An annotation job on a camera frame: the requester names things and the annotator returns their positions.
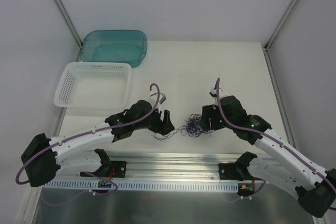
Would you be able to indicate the left aluminium frame post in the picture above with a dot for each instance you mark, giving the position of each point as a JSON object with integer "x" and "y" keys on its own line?
{"x": 61, "y": 7}

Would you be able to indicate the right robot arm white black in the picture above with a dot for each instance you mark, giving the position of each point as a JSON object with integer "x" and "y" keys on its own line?
{"x": 312, "y": 185}

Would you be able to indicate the white slotted cable duct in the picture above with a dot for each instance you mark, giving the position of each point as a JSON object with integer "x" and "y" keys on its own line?
{"x": 143, "y": 185}

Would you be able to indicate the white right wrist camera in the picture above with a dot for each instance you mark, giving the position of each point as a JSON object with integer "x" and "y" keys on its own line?
{"x": 214, "y": 92}

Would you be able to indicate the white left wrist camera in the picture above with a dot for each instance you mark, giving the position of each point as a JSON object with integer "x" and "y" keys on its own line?
{"x": 156, "y": 99}

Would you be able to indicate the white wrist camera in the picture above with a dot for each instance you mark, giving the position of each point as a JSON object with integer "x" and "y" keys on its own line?
{"x": 156, "y": 99}
{"x": 214, "y": 92}

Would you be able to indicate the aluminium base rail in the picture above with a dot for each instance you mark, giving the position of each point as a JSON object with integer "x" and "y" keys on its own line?
{"x": 146, "y": 166}

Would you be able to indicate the teal translucent plastic tub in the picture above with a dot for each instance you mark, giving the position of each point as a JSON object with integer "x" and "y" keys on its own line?
{"x": 120, "y": 46}

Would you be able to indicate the aluminium frame post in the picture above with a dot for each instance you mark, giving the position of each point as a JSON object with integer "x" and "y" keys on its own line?
{"x": 281, "y": 24}
{"x": 61, "y": 7}

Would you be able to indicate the right aluminium frame post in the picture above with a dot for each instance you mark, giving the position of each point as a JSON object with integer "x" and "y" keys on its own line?
{"x": 281, "y": 24}

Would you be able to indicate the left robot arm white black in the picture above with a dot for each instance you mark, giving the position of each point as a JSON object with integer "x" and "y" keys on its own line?
{"x": 46, "y": 158}

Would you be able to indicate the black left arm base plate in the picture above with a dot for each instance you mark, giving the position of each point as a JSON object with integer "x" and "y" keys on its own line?
{"x": 117, "y": 169}

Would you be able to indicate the white perforated plastic basket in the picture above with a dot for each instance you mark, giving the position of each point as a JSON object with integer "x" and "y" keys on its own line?
{"x": 94, "y": 85}

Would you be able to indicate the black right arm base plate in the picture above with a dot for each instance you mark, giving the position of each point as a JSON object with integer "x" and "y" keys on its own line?
{"x": 233, "y": 171}

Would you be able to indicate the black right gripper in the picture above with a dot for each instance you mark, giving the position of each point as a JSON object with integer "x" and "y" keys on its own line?
{"x": 211, "y": 119}

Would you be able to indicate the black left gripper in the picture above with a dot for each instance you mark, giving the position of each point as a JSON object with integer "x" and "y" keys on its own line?
{"x": 159, "y": 123}

